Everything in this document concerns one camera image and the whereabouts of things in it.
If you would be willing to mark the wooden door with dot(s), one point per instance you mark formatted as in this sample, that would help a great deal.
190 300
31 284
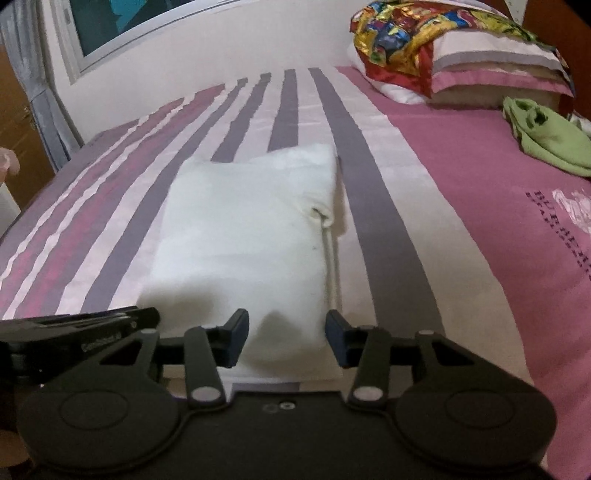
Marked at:
18 138

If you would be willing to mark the striped pink bed sheet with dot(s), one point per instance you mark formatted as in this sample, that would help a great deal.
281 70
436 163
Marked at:
461 184

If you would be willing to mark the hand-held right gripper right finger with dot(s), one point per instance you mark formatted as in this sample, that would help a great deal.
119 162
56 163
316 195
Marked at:
336 342

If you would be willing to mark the white garment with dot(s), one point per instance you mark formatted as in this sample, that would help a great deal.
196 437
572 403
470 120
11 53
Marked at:
244 230

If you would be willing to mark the wooden headboard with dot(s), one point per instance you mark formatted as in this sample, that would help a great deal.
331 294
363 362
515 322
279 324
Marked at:
535 16

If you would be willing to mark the striped pillow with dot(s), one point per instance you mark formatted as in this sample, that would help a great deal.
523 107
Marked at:
489 69

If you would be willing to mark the grey-blue curtain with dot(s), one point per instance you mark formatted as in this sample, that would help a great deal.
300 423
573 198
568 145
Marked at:
37 92

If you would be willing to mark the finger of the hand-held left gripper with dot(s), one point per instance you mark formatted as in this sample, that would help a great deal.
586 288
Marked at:
106 316

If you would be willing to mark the colourful printed cloth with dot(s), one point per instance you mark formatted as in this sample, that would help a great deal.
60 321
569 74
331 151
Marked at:
397 37

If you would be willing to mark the white framed window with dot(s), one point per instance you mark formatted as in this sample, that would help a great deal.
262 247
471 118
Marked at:
138 23

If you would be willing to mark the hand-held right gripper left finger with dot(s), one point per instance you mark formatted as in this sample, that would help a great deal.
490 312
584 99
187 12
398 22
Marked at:
236 338

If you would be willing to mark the green garment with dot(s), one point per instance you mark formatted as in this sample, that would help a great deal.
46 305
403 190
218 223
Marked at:
549 134

